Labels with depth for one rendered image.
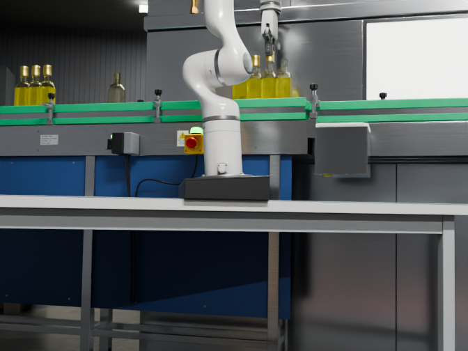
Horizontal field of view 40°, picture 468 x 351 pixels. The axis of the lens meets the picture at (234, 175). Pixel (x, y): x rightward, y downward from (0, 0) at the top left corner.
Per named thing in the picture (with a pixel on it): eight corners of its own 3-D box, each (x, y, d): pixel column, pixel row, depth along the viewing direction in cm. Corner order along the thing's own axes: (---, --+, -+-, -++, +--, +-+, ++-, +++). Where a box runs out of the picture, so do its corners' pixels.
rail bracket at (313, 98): (321, 122, 240) (321, 89, 240) (315, 115, 223) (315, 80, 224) (313, 122, 240) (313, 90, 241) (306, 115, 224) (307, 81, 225)
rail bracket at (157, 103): (164, 124, 245) (164, 90, 246) (157, 121, 238) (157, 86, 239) (154, 124, 246) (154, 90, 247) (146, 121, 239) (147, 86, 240)
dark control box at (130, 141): (138, 156, 245) (139, 134, 245) (130, 154, 237) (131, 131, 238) (119, 156, 247) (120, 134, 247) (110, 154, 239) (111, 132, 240)
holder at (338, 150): (370, 178, 232) (370, 136, 233) (367, 173, 205) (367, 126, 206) (323, 178, 236) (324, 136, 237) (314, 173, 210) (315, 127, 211)
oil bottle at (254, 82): (262, 127, 252) (263, 74, 254) (260, 125, 247) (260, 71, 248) (248, 127, 254) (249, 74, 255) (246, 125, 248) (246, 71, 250)
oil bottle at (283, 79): (291, 127, 249) (292, 72, 251) (289, 125, 244) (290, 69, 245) (277, 127, 251) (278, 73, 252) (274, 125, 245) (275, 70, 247)
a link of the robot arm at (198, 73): (229, 118, 195) (225, 42, 198) (177, 125, 204) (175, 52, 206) (246, 122, 206) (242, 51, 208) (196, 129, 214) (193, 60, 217)
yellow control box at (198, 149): (207, 156, 238) (207, 136, 239) (201, 154, 231) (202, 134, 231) (189, 156, 240) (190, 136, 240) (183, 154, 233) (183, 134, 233)
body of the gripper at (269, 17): (264, 14, 257) (263, 42, 257) (258, 7, 248) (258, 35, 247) (282, 14, 255) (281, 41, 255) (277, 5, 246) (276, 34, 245)
